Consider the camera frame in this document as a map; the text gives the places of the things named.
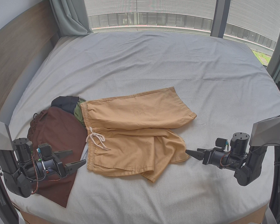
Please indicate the tan shorts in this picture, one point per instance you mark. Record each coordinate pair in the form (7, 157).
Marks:
(135, 134)

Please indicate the window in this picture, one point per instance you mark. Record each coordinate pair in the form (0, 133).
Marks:
(154, 3)

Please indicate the brown shorts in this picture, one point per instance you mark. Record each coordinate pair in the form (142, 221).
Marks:
(58, 134)

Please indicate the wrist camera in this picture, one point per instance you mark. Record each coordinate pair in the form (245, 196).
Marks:
(221, 143)
(45, 149)

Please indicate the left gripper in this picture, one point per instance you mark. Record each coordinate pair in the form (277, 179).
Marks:
(49, 168)

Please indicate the bed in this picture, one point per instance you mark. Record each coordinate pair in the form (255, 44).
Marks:
(154, 62)

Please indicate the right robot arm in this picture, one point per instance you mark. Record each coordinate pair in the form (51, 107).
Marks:
(259, 134)

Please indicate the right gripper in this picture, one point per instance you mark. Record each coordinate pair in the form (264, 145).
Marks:
(213, 159)

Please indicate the black garment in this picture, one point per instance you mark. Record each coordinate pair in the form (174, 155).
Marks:
(64, 104)

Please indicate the green garment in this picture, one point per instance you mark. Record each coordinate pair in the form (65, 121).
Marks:
(78, 113)

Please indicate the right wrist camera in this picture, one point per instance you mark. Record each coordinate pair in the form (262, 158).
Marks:
(221, 143)

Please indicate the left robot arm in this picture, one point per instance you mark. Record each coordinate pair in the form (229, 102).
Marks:
(4, 171)

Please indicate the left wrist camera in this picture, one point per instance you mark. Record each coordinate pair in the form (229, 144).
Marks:
(45, 149)

